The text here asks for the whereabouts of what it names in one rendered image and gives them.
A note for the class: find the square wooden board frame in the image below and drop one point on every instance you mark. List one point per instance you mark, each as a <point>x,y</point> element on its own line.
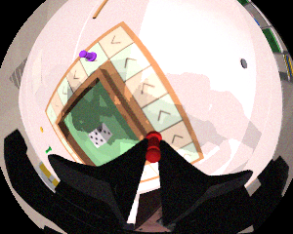
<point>128,97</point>

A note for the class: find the thin tan wooden stick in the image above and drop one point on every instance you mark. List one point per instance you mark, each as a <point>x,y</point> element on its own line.
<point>99,9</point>

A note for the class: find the white die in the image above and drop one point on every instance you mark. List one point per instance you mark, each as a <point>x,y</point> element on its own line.
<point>100,135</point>

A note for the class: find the red game pawn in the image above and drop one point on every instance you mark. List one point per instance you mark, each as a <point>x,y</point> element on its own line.
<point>153,155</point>

